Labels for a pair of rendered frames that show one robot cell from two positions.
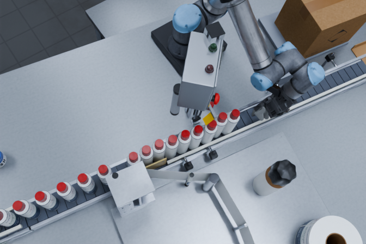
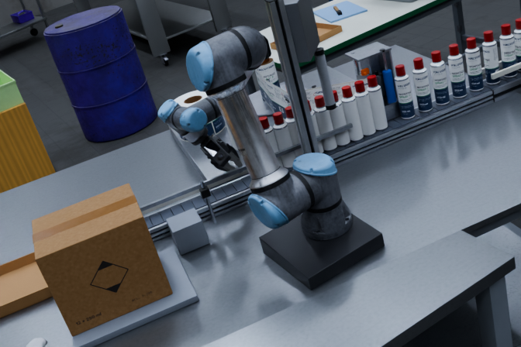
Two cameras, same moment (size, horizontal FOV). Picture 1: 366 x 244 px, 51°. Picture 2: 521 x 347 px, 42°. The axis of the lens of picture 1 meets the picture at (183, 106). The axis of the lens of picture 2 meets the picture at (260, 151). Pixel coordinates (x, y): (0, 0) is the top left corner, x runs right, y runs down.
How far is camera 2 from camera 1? 267 cm
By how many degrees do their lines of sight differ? 85
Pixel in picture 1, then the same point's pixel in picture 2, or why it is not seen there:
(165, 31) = (357, 236)
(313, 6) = (124, 202)
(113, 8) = (461, 268)
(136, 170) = (362, 56)
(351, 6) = (68, 214)
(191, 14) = (305, 159)
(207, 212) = not seen: hidden behind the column
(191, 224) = not seen: hidden behind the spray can
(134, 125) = (391, 165)
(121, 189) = (374, 46)
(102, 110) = (436, 167)
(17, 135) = not seen: outside the picture
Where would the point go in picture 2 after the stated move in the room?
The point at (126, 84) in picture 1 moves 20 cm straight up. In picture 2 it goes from (412, 193) to (401, 137)
